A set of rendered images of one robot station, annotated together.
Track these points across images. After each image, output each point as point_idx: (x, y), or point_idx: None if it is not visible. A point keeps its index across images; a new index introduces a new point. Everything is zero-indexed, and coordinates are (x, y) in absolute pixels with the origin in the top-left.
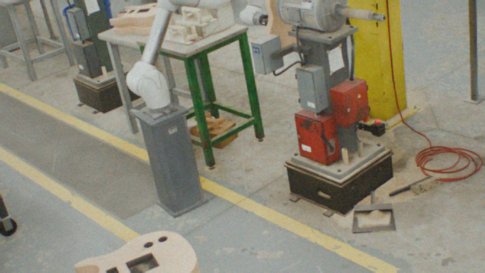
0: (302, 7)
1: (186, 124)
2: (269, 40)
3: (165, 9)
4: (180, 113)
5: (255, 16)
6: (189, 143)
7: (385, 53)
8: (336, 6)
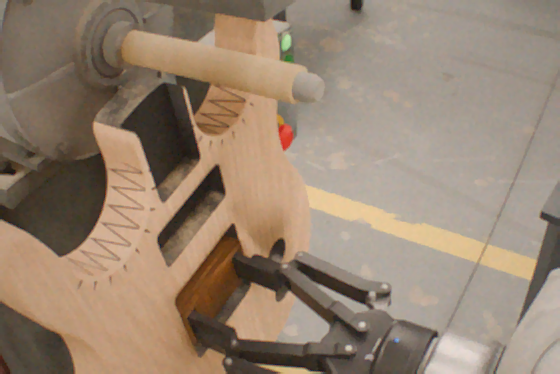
0: None
1: (548, 248)
2: (210, 32)
3: None
4: (551, 194)
5: (476, 335)
6: (531, 282)
7: None
8: None
